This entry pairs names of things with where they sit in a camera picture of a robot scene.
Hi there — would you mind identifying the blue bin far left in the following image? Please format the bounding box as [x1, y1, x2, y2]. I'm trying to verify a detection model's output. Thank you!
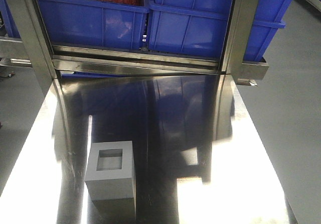
[1, 0, 20, 38]

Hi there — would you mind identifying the stainless steel rack frame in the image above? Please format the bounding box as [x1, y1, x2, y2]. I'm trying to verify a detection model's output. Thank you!
[1, 0, 268, 92]

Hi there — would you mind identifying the gray square hollow base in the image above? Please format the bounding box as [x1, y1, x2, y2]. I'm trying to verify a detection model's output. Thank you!
[85, 141, 136, 200]

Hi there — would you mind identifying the blue bin with red items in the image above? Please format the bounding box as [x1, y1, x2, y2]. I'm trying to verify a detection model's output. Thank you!
[37, 0, 149, 50]

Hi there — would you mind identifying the blue plastic bin right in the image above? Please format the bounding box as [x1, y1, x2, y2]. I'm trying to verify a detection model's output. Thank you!
[147, 0, 288, 61]

